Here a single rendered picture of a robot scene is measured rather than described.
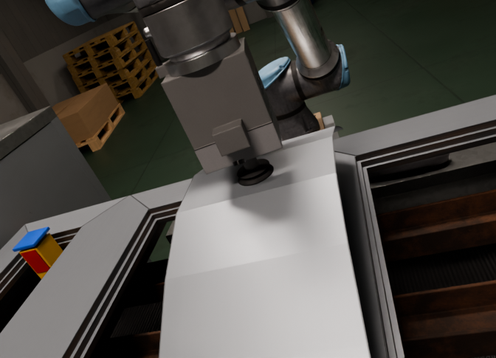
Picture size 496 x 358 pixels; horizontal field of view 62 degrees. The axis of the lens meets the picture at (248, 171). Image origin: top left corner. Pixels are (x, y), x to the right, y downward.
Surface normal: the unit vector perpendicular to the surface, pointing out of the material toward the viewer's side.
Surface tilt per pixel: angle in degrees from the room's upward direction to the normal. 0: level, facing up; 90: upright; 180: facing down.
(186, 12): 90
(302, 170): 0
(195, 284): 26
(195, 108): 90
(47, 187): 90
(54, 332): 0
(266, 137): 90
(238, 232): 17
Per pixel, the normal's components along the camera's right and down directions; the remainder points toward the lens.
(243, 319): -0.39, -0.51
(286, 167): -0.36, -0.82
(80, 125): 0.00, 0.47
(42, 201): 0.92, -0.25
